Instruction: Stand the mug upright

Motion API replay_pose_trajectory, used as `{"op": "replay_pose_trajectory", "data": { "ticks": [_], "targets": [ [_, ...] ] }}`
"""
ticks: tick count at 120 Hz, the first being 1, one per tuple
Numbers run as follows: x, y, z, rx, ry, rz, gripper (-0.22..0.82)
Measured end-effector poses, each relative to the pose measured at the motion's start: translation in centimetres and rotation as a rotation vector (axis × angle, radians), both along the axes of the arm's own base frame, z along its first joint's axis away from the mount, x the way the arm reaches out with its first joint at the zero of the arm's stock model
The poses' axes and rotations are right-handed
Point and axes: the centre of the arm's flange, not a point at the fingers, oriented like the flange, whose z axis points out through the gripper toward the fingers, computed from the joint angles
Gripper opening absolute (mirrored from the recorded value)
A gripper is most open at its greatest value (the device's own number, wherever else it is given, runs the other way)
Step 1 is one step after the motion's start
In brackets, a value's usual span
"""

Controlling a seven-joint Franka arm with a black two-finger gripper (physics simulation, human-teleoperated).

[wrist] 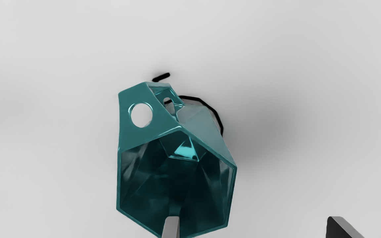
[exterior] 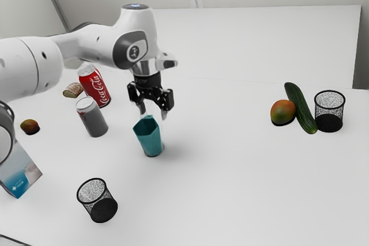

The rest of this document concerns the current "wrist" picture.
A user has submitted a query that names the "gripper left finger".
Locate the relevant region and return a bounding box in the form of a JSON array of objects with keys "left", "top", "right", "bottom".
[{"left": 161, "top": 216, "right": 181, "bottom": 238}]

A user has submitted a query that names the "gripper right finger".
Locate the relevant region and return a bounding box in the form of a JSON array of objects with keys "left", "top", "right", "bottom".
[{"left": 326, "top": 216, "right": 365, "bottom": 238}]

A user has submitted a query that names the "teal faceted mug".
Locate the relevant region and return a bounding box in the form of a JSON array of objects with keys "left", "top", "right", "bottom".
[{"left": 116, "top": 82, "right": 237, "bottom": 238}]

